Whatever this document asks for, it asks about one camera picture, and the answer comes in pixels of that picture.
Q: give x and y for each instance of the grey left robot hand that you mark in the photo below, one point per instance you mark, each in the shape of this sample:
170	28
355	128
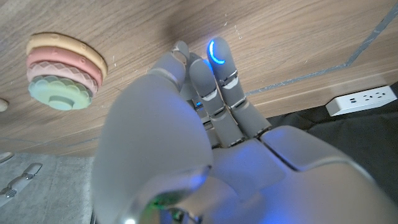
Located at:
217	174

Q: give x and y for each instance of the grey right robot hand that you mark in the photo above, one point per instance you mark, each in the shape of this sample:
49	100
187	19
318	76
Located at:
18	183

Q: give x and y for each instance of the black curtain backdrop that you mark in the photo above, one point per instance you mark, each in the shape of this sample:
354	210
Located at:
357	140

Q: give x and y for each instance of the white power strip box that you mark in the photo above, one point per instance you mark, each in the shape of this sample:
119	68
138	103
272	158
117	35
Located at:
357	101

